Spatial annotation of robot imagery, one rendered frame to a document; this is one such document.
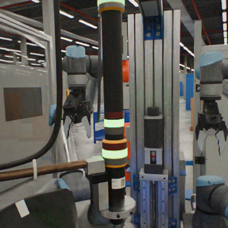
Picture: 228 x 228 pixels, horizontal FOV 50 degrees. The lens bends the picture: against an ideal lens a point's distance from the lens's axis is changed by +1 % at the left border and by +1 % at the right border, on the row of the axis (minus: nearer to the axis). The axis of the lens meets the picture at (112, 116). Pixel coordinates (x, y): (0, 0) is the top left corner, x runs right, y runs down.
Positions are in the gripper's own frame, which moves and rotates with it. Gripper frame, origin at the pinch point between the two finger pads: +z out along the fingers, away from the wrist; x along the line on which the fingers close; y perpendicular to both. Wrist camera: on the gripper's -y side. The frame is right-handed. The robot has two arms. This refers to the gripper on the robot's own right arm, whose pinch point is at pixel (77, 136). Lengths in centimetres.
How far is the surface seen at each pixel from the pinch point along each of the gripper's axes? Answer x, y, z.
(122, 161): -26, -52, -7
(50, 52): 45, 76, -46
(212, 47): -73, 129, -50
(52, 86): 45, 76, -21
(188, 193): -71, 285, 145
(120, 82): -26, -51, -20
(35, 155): -14, -58, -9
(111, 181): -25, -52, -3
